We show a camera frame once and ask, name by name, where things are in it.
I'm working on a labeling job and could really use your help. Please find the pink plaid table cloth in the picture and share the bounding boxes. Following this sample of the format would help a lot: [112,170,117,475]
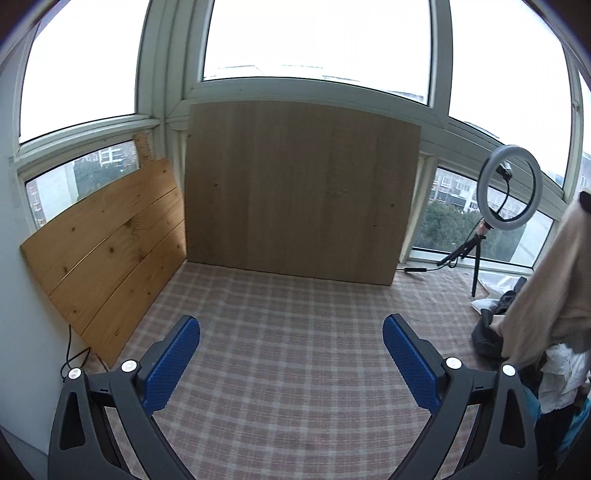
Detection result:
[121,264,480,479]

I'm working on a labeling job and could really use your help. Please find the blue garment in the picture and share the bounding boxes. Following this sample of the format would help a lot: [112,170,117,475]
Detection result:
[524,387,590,466]

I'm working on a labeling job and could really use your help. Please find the white ring light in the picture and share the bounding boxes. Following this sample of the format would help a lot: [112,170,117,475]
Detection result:
[477,145,543,231]

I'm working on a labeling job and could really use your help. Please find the pine plank board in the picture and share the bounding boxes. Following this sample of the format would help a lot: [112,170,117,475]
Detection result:
[21,133,186,365]

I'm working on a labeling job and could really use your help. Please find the white garment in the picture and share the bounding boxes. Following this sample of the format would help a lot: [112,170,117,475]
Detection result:
[538,343,590,414]

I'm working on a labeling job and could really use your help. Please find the beige knit sweater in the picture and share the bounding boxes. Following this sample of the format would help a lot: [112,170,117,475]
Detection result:
[498,190,590,368]

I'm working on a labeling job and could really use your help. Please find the black tripod stand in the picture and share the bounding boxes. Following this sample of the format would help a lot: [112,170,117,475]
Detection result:
[436,219,490,298]

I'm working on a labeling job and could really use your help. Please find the black power cable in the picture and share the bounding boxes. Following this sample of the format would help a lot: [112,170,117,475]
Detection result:
[60,323,108,382]

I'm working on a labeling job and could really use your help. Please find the black garment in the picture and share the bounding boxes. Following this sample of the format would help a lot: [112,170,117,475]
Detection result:
[471,277,527,362]

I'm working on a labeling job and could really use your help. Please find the large light wood board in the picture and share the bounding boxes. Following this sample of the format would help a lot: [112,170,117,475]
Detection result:
[184,101,421,285]

